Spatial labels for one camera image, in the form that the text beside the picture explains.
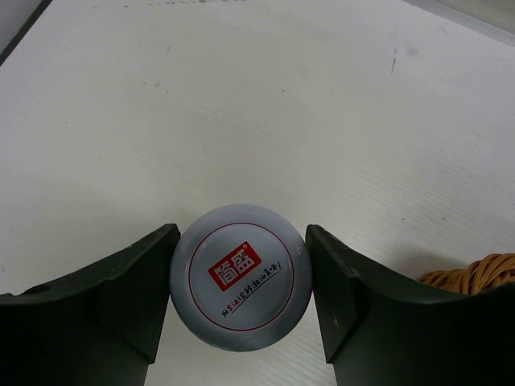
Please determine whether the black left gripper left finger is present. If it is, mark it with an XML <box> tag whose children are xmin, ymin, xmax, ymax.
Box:
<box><xmin>1</xmin><ymin>224</ymin><xmax>179</xmax><ymax>385</ymax></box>

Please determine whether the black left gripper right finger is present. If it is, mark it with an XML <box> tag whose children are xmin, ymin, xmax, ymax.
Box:
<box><xmin>306</xmin><ymin>225</ymin><xmax>514</xmax><ymax>385</ymax></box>

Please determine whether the grey lid sauce jar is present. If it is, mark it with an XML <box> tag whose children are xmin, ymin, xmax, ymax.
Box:
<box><xmin>169</xmin><ymin>204</ymin><xmax>312</xmax><ymax>352</ymax></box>

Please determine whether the brown wicker basket tray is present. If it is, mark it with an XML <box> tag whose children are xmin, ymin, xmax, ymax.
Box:
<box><xmin>418</xmin><ymin>253</ymin><xmax>514</xmax><ymax>295</ymax></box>

